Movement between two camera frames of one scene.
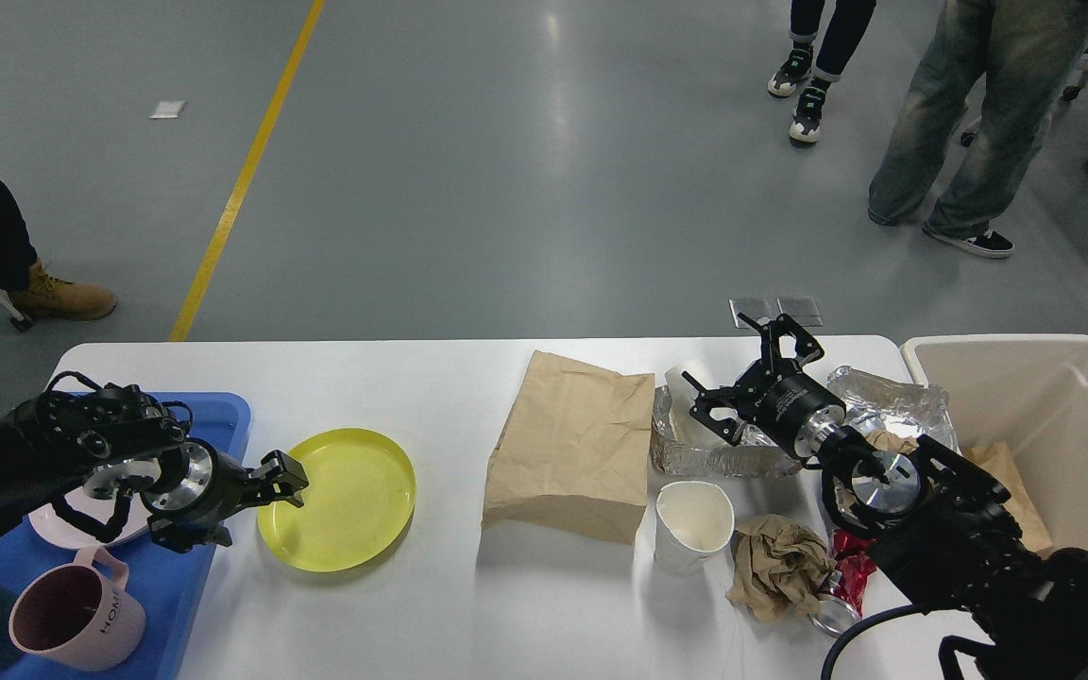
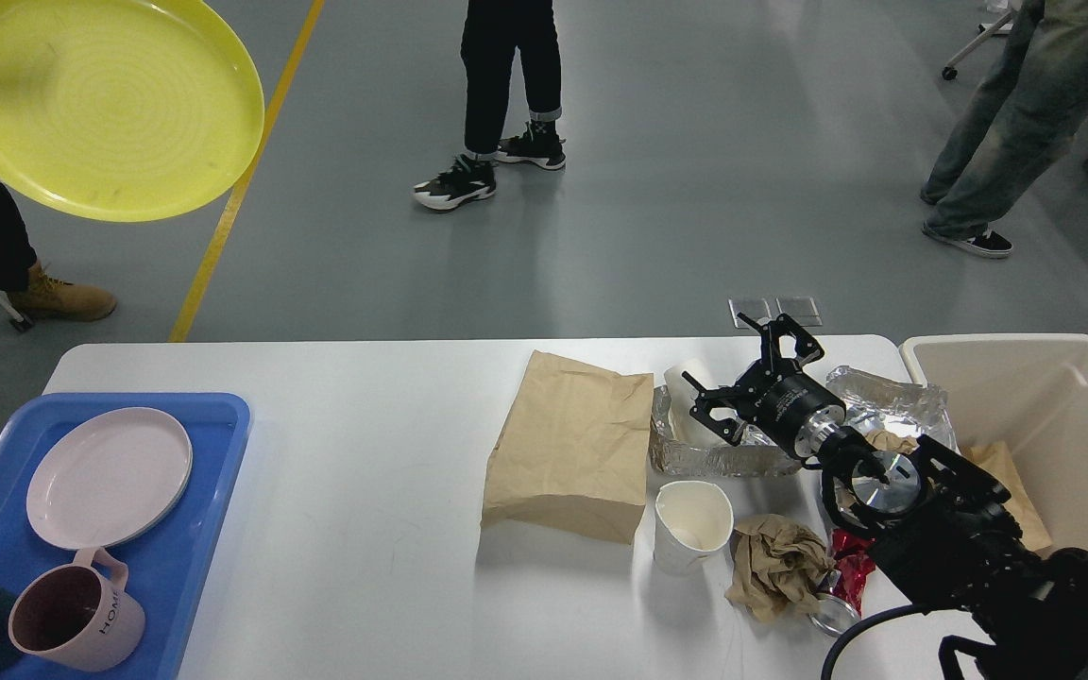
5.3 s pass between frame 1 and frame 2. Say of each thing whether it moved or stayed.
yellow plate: moved
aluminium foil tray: stayed
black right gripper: stayed
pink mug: stayed
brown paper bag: stayed
